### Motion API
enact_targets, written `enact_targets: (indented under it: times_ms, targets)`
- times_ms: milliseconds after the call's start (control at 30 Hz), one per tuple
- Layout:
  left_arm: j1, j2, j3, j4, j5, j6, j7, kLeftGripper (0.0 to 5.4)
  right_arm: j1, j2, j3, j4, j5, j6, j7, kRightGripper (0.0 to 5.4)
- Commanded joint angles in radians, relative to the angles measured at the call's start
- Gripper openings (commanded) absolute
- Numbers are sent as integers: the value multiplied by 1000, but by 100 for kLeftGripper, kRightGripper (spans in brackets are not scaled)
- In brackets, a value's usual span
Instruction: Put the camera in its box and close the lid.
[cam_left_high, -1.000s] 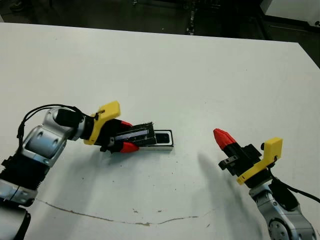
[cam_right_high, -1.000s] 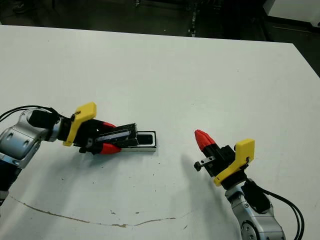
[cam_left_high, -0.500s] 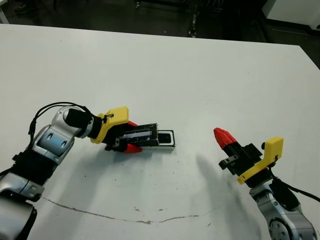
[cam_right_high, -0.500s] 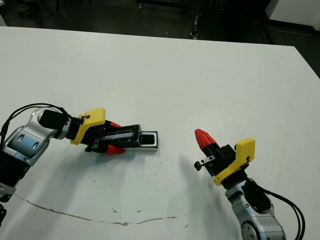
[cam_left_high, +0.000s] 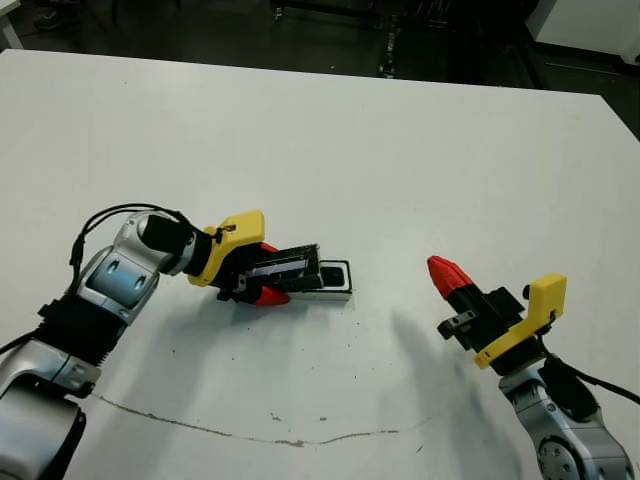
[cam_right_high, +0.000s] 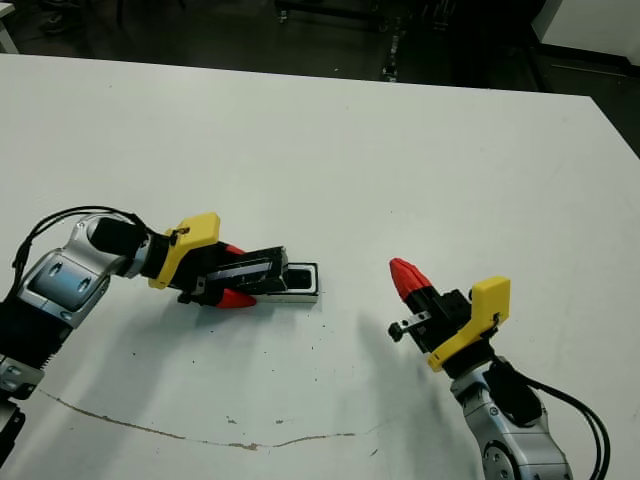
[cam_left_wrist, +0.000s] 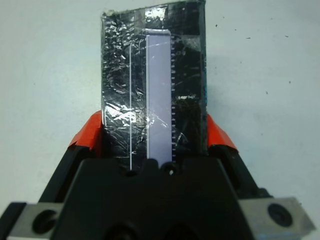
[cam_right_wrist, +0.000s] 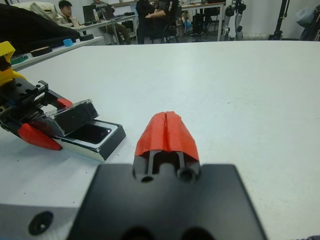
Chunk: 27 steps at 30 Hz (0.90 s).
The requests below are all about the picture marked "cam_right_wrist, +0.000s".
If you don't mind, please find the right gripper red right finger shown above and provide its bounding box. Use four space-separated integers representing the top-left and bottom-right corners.
165 110 203 183

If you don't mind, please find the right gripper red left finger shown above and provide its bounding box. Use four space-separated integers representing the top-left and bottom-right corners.
131 111 169 183

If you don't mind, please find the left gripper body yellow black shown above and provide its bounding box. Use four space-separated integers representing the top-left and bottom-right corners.
0 40 62 138

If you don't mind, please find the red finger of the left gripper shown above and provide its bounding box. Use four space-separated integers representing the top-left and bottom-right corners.
18 122 63 152
56 97 74 109

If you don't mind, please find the black camera box lid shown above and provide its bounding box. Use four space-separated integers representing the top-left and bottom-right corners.
42 98 100 138

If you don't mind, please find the flat green object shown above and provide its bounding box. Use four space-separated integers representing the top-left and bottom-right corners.
10 55 30 65

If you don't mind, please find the long white desk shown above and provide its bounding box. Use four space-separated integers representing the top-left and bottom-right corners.
74 13 139 46

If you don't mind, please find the person in beige jacket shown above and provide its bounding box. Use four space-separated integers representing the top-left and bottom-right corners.
57 0 79 28

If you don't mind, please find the person with olive trousers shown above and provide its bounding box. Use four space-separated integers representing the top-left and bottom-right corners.
90 0 133 46

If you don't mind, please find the black computer monitor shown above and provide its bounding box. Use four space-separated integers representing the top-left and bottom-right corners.
82 4 101 24

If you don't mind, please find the beige bag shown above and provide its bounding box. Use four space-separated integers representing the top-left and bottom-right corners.
29 0 60 25

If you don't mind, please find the dark laptop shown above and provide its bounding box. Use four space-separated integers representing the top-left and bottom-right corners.
100 4 116 20

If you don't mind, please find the black office chair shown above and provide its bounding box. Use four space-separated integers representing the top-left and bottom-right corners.
161 6 184 44

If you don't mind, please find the man in black jacket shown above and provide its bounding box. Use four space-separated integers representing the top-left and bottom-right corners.
135 0 163 45

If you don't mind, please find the black computer tower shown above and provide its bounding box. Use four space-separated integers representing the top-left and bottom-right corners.
191 12 209 35

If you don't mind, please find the white office desk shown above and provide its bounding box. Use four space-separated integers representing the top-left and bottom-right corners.
179 1 228 43

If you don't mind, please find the silver humanoid robot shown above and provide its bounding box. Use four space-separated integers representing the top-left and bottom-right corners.
221 0 248 41

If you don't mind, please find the black hoist crane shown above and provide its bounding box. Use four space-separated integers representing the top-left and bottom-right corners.
267 0 292 41

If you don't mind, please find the pale bulky bag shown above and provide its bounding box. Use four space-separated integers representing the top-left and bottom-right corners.
295 5 320 31

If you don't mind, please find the white camera box base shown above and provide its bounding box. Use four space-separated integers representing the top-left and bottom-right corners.
52 118 127 162

